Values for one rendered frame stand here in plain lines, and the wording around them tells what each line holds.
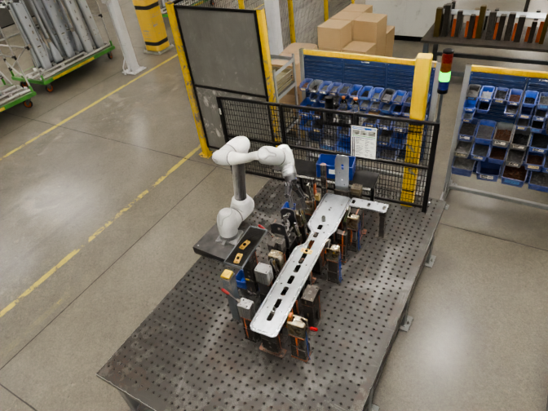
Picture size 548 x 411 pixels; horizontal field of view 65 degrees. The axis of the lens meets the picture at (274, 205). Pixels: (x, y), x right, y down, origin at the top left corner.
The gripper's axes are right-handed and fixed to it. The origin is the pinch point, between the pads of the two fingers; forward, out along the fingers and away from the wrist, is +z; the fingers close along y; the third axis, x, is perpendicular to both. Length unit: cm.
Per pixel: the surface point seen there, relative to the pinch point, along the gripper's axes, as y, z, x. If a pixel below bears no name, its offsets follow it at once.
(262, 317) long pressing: 12, 59, -38
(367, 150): -100, -50, 14
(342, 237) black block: -60, 17, -9
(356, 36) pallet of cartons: -367, -325, -53
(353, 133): -88, -64, 12
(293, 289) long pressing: -11, 46, -26
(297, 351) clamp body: -6, 83, -32
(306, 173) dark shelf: -86, -50, -39
